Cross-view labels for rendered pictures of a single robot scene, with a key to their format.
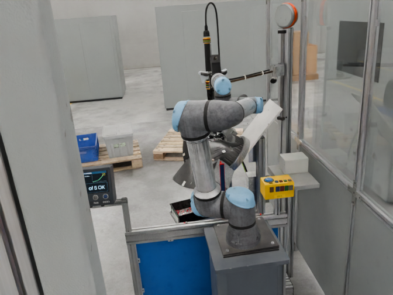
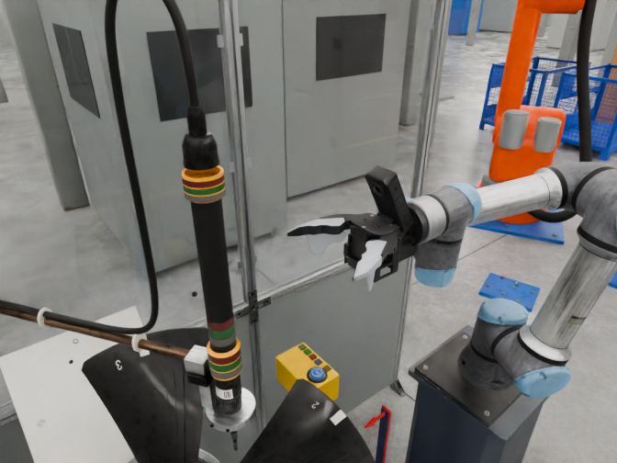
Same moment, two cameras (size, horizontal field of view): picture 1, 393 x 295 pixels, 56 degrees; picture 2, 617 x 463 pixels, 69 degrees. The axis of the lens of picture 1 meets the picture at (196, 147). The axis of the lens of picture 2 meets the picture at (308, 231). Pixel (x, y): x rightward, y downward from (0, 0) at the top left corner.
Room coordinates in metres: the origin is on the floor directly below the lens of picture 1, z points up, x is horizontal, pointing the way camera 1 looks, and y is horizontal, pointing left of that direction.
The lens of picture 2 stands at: (2.28, 0.33, 1.98)
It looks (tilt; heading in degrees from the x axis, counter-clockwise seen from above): 29 degrees down; 237
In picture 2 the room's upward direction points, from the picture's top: straight up
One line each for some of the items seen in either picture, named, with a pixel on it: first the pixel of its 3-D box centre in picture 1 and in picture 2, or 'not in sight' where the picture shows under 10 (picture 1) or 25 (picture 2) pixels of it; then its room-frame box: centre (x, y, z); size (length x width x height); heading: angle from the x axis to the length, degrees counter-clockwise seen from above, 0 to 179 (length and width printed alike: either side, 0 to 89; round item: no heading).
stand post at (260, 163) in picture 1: (261, 212); not in sight; (2.30, -0.42, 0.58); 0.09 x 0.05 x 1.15; 4
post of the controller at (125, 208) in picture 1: (126, 215); not in sight; (1.74, 0.40, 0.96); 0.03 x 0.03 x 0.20; 4
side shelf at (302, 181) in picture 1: (292, 175); not in sight; (2.29, -0.64, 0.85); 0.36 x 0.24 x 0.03; 4
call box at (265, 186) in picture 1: (276, 188); (307, 378); (1.80, -0.42, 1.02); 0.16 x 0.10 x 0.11; 94
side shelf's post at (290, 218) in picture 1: (290, 229); not in sight; (2.29, -0.64, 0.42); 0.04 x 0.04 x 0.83; 4
